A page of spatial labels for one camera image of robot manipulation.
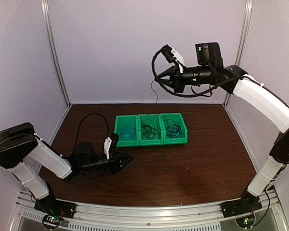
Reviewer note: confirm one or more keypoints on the left circuit board with LEDs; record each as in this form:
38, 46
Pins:
51, 222

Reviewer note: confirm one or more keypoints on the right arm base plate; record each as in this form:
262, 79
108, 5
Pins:
239, 207

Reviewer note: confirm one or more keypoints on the right circuit board with LEDs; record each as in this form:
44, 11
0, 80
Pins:
245, 222

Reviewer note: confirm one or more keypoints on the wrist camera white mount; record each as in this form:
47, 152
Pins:
173, 56
110, 143

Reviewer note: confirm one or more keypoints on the circuit board with leds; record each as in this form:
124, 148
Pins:
245, 222
51, 222

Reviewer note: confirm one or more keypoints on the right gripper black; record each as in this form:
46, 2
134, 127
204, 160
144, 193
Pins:
175, 82

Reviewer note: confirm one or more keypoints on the front aluminium rail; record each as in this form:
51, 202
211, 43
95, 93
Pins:
93, 217

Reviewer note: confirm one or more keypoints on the left aluminium frame post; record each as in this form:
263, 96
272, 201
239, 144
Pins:
53, 51

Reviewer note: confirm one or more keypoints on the aluminium frame post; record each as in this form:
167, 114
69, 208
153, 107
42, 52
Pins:
53, 51
247, 15

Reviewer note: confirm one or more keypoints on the right aluminium frame post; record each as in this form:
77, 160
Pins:
247, 15

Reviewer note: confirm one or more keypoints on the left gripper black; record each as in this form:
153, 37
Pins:
115, 164

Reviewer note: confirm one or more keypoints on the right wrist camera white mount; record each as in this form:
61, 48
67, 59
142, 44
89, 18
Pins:
173, 56

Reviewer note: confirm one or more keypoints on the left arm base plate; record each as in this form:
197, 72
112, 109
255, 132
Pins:
56, 207

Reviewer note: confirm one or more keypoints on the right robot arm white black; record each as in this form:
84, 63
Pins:
211, 74

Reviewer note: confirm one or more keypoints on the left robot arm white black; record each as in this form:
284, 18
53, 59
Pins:
21, 142

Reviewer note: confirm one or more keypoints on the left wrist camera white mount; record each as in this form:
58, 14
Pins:
110, 143

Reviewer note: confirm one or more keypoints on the green bin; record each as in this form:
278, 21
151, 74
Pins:
150, 130
175, 128
126, 126

